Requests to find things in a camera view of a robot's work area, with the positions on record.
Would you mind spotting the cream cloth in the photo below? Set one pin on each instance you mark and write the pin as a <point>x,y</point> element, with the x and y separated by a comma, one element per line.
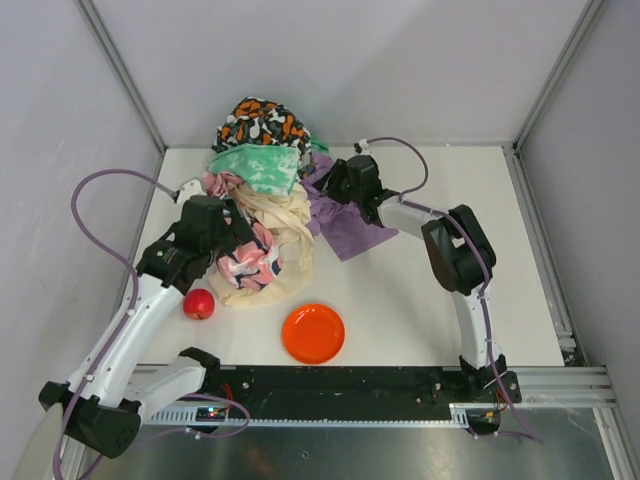
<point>287,218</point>

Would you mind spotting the purple buttoned shirt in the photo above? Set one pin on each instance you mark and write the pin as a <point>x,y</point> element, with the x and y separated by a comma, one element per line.
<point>341,225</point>

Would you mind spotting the pink navy patterned cloth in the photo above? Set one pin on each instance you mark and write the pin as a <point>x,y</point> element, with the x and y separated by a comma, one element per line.
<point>253,259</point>

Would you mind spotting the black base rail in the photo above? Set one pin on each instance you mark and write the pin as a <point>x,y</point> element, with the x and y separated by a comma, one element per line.
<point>350,394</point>

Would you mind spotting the orange camouflage cloth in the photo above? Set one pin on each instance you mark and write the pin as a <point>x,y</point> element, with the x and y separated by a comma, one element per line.
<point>263,122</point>

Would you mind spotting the green white cloth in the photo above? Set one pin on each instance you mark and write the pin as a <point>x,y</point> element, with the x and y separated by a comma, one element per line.
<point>267,169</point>

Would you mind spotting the orange plastic plate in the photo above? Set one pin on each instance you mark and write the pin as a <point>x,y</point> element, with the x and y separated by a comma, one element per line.
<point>313,334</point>

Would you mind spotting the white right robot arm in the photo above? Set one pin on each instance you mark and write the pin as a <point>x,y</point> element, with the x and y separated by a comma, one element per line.
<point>461,258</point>

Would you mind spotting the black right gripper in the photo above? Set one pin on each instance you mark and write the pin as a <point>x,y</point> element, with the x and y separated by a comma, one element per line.
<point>335,176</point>

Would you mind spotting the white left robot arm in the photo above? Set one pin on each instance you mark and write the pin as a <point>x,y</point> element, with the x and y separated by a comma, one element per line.
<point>103,408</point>

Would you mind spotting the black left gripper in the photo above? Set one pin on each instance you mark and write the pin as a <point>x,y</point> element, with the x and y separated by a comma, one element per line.
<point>236,226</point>

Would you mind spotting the red apple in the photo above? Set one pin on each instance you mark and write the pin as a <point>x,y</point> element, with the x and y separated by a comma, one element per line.
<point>198,304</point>

